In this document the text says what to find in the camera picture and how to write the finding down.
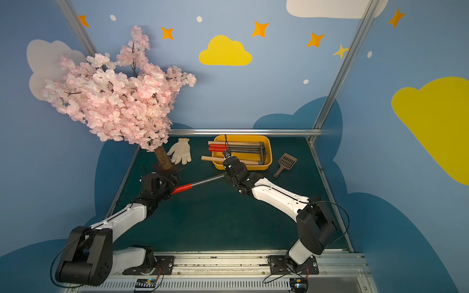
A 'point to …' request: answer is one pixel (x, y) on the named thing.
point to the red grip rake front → (189, 186)
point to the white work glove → (181, 152)
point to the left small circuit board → (146, 283)
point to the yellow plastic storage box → (249, 156)
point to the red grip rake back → (218, 148)
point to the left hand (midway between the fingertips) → (177, 177)
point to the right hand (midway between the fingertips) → (236, 165)
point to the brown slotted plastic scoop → (287, 162)
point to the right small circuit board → (298, 284)
